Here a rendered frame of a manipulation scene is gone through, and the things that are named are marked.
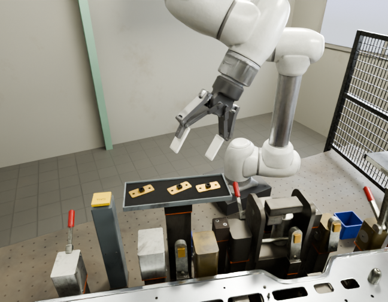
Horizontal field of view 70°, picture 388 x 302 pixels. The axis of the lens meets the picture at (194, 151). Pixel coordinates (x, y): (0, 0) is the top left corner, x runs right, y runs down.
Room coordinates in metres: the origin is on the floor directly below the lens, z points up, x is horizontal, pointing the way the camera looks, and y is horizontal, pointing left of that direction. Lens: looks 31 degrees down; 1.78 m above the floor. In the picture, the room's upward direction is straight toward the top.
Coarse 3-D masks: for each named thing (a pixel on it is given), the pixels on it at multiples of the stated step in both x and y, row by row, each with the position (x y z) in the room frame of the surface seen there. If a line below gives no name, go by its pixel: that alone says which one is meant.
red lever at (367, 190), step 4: (364, 188) 0.81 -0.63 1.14; (368, 188) 0.81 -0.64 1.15; (368, 192) 0.79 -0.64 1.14; (368, 196) 0.78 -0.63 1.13; (372, 196) 0.78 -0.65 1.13; (368, 200) 0.78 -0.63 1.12; (372, 200) 0.77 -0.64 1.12; (372, 204) 0.76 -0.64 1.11; (376, 204) 0.76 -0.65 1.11; (372, 208) 0.75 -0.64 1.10; (376, 208) 0.75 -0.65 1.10; (376, 212) 0.74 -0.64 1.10; (376, 216) 0.73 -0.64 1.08; (384, 224) 0.70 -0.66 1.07; (384, 228) 0.69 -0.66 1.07
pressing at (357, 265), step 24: (336, 264) 0.59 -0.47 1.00; (360, 264) 0.59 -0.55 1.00; (384, 264) 0.59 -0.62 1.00; (144, 288) 0.51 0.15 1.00; (168, 288) 0.51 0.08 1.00; (192, 288) 0.51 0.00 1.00; (216, 288) 0.51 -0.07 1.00; (240, 288) 0.51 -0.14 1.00; (288, 288) 0.51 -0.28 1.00; (312, 288) 0.51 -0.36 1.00; (336, 288) 0.51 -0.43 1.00; (360, 288) 0.51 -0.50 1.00; (384, 288) 0.51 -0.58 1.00
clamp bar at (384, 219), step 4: (384, 196) 0.72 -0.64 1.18; (384, 200) 0.71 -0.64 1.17; (384, 204) 0.71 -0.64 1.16; (384, 208) 0.70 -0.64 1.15; (380, 212) 0.71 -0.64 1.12; (384, 212) 0.70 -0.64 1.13; (380, 216) 0.70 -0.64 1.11; (384, 216) 0.69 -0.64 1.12; (380, 220) 0.70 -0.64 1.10; (384, 220) 0.69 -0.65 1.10; (380, 224) 0.69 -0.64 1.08; (380, 232) 0.68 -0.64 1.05
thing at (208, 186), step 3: (207, 183) 0.80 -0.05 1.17; (210, 183) 0.81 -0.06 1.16; (213, 183) 0.81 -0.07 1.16; (216, 183) 0.81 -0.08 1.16; (198, 186) 0.80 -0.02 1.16; (201, 186) 0.80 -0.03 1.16; (204, 186) 0.80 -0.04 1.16; (207, 186) 0.79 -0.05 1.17; (210, 186) 0.79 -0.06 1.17; (213, 186) 0.80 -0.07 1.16; (216, 186) 0.80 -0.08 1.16; (219, 186) 0.80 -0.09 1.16; (198, 189) 0.78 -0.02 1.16; (201, 189) 0.78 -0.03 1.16; (204, 189) 0.78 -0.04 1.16; (207, 189) 0.78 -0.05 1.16; (210, 189) 0.78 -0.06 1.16
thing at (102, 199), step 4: (104, 192) 0.77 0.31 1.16; (108, 192) 0.77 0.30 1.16; (96, 196) 0.75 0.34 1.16; (100, 196) 0.75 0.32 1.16; (104, 196) 0.75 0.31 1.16; (108, 196) 0.75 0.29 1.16; (92, 200) 0.73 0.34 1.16; (96, 200) 0.72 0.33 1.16; (100, 200) 0.72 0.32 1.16; (104, 200) 0.72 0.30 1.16; (108, 200) 0.72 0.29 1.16; (92, 204) 0.71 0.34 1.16; (96, 204) 0.71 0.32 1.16; (100, 204) 0.71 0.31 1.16; (104, 204) 0.71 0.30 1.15; (108, 204) 0.71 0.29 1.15
